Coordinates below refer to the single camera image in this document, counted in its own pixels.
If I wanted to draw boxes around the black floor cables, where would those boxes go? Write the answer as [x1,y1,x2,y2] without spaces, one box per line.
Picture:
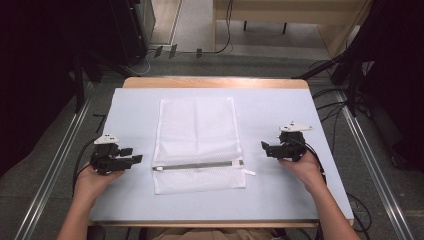
[311,87,351,155]

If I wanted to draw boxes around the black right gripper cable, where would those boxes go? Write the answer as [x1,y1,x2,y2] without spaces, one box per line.
[293,137,328,185]

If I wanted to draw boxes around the metal floor rail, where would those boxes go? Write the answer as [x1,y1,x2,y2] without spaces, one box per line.
[335,89,415,240]
[13,83,94,240]

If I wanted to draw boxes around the black metal stand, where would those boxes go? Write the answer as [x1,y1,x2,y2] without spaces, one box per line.
[292,49,368,118]
[71,54,105,114]

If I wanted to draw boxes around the white floor cable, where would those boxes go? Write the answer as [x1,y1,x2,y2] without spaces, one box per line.
[124,49,158,77]

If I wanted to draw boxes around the person's beige clothing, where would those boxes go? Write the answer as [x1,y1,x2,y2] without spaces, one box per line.
[145,227,279,240]

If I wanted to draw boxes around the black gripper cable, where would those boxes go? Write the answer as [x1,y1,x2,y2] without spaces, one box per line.
[71,139,98,196]
[293,137,328,185]

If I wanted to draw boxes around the light wooden bench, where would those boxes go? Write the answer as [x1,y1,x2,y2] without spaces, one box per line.
[212,0,374,58]

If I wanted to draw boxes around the black hanging cable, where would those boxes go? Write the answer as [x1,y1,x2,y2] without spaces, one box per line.
[213,0,235,55]

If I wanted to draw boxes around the person's left hand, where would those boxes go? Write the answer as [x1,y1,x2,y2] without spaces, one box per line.
[73,162,125,203]

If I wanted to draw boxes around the person's right hand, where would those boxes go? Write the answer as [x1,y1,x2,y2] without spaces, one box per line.
[278,151,327,195]

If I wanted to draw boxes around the wooden table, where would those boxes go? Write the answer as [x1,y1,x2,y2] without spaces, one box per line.
[87,76,355,230]

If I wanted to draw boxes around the black curtain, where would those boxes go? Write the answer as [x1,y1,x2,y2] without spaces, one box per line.
[339,0,424,174]
[0,0,116,178]

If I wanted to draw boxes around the pale blue table mat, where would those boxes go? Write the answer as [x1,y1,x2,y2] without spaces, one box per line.
[89,87,355,223]

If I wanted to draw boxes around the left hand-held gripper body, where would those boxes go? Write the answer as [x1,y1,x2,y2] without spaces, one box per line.
[89,133,135,176]

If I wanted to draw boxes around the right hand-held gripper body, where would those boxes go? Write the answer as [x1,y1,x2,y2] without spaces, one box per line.
[270,121,314,163]

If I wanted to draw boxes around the white mesh laundry bag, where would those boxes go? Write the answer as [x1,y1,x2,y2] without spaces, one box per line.
[151,96,257,196]

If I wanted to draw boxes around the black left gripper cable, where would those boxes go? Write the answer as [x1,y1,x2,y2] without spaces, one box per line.
[71,139,98,196]

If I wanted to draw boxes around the black cabinet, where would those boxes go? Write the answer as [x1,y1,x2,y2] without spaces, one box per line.
[108,0,157,67]

